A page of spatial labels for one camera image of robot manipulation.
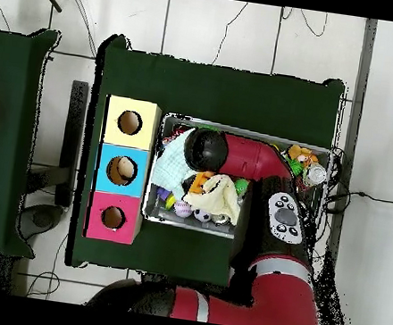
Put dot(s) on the mint green knitted cloth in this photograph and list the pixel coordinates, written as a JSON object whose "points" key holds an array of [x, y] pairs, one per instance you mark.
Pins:
{"points": [[170, 169]]}

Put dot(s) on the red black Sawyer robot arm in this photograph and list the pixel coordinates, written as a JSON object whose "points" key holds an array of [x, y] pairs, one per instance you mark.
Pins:
{"points": [[254, 158]]}

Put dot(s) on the wooden box with three holes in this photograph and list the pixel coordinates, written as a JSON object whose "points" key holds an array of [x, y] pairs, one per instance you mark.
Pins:
{"points": [[146, 137]]}

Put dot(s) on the shallow silver mesh bin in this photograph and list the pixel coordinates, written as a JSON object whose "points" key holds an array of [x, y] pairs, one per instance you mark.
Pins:
{"points": [[155, 214]]}

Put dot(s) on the orange plastic block toy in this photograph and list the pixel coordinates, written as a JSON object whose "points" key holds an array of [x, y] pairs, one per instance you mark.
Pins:
{"points": [[199, 182]]}

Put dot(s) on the cream knitted cloth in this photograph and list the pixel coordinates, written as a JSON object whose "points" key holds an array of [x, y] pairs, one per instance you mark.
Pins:
{"points": [[220, 198]]}

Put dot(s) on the dark green table cloth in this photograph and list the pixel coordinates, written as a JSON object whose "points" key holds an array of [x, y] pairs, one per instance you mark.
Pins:
{"points": [[210, 92]]}

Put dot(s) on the brown plush toy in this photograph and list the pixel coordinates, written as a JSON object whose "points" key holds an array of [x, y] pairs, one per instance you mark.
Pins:
{"points": [[298, 153]]}

